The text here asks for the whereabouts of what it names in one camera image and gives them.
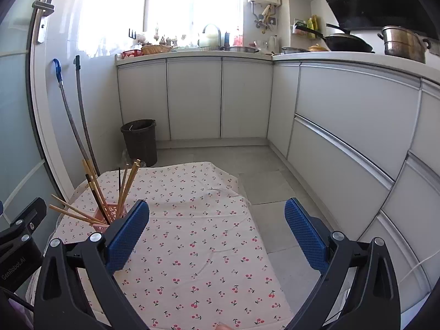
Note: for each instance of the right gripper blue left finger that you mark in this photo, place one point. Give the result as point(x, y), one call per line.
point(122, 236)

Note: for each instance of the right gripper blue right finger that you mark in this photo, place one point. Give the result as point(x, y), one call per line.
point(310, 233)

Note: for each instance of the wooden chopstick one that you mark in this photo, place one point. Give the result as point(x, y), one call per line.
point(87, 220)

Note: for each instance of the wooden chopstick six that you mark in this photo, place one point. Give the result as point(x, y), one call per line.
point(96, 188)

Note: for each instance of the wooden chopstick three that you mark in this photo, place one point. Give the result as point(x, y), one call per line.
point(85, 215)

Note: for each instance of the wooden chopstick five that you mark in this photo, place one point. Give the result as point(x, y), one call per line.
point(125, 178)

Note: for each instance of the wooden chopstick four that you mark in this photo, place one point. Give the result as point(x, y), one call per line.
point(134, 169)

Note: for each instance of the wooden chopstick two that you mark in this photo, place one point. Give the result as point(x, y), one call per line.
point(91, 182)

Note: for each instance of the black chopstick gold band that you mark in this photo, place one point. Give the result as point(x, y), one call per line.
point(97, 199)

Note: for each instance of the chrome kitchen faucet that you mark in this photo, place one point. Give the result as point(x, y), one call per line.
point(210, 38)

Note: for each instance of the gloved hand fingertip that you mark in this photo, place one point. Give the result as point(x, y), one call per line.
point(222, 326)

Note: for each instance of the pink perforated utensil holder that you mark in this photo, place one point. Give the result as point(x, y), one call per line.
point(112, 214)

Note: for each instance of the clear plastic bag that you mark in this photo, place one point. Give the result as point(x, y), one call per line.
point(125, 159)

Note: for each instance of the frosted glass sliding door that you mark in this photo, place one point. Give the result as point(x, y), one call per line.
point(23, 172)

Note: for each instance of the cherry print tablecloth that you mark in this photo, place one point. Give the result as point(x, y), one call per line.
point(200, 260)

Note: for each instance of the dark brown trash bin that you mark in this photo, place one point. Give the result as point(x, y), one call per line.
point(140, 140)

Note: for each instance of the white cabinet row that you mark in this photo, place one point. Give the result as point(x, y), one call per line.
point(359, 131)

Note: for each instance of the red fruit basket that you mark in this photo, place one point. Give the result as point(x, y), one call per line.
point(132, 53)

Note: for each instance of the woven bread basket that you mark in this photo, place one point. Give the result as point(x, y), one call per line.
point(155, 49)

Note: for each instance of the black frying pan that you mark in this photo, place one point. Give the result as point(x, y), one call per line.
point(340, 42)

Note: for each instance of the white electric kettle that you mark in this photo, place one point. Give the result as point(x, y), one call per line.
point(273, 44)

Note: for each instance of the yellow bottles on shelf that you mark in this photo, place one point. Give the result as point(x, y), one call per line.
point(312, 23)

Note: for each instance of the stainless steel stock pot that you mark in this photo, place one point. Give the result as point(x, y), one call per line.
point(404, 43)

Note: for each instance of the blue handled mop pole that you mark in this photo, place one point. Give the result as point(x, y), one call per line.
point(60, 81)

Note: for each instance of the dark handled broom pole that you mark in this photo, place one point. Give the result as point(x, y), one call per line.
point(83, 115)

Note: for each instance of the silver door handle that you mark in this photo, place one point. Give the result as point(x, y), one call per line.
point(44, 9)

